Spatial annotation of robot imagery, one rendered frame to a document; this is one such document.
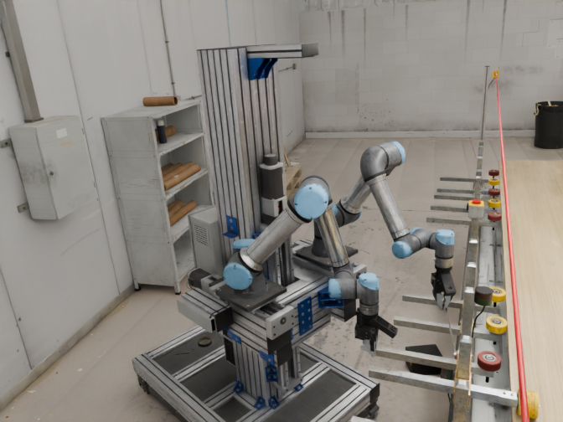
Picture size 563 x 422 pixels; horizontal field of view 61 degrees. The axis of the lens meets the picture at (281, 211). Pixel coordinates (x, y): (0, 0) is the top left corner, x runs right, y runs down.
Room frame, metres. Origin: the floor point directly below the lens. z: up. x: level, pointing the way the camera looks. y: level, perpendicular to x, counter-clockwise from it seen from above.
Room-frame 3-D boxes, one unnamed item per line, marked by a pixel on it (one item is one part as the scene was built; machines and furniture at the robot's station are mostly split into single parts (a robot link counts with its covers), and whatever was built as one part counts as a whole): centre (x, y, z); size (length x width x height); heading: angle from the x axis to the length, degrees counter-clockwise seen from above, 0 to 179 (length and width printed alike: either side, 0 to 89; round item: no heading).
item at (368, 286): (1.62, -0.31, 1.13); 0.09 x 0.08 x 0.11; 80
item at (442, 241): (1.82, -0.67, 1.20); 0.09 x 0.08 x 0.11; 39
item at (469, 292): (1.51, -0.66, 0.92); 0.03 x 0.03 x 0.48; 66
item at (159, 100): (4.28, 0.98, 1.59); 0.30 x 0.08 x 0.08; 72
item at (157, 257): (4.17, 1.01, 0.78); 0.90 x 0.45 x 1.55; 162
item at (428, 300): (1.97, -0.76, 0.81); 0.43 x 0.03 x 0.04; 66
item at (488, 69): (4.07, -1.82, 1.20); 0.15 x 0.12 x 1.00; 156
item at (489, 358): (1.44, -0.72, 0.85); 0.08 x 0.08 x 0.11
